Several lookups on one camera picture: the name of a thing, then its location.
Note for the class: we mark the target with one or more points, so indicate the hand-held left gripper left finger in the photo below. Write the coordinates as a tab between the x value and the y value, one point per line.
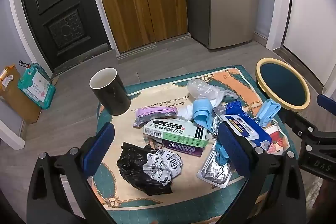
101	145

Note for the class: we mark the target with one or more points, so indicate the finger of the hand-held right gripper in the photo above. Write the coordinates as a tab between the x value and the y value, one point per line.
326	102
302	125

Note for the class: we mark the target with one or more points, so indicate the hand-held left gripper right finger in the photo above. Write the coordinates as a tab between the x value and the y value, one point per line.
233	145

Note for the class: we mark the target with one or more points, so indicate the red white paper cup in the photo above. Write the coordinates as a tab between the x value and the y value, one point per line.
275	134

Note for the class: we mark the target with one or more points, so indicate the silver foil packet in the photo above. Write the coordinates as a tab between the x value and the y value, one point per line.
212	174

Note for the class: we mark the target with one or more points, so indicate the blue face mask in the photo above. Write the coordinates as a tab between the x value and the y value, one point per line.
267	111
200	111
221	154

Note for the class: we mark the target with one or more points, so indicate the black cup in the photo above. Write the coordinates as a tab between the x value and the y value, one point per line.
113	100

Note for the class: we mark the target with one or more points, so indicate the purple snack wrapper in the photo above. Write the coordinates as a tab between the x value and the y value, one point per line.
155	112

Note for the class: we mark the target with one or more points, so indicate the person's right forearm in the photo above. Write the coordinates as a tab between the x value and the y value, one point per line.
324	197

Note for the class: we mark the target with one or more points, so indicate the crumpled silver foil wrapper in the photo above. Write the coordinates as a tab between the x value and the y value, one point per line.
216	121

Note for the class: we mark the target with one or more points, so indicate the white fluffy rug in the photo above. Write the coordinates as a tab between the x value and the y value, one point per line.
313	192

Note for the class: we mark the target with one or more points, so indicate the blue wet wipes pack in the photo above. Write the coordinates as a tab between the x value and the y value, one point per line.
236	111

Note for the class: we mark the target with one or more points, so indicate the black plastic bag with labels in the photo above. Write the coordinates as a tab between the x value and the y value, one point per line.
131	169

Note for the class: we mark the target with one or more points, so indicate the round teal yellow-rimmed stool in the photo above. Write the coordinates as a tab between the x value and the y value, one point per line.
283	85

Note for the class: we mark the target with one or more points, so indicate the purple box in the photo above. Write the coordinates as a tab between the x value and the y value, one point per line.
183	150

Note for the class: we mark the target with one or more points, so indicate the clear plastic bag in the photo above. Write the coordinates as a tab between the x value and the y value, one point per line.
202	90

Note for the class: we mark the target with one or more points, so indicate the green white medicine box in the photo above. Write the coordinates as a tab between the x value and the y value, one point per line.
170	132

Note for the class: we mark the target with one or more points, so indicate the printed teal beige mat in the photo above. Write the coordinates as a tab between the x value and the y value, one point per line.
189	195

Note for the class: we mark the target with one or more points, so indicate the white door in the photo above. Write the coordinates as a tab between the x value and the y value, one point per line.
315	16

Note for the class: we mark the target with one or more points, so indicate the teal tissue pack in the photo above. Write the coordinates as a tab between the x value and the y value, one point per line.
34	85

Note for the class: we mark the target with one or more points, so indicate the cardboard box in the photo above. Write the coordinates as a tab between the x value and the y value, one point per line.
18	103

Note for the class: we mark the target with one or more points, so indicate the grey refrigerator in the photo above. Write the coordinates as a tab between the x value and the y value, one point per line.
231	3

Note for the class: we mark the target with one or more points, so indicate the wooden cabinet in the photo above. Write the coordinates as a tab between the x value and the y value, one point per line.
131	3

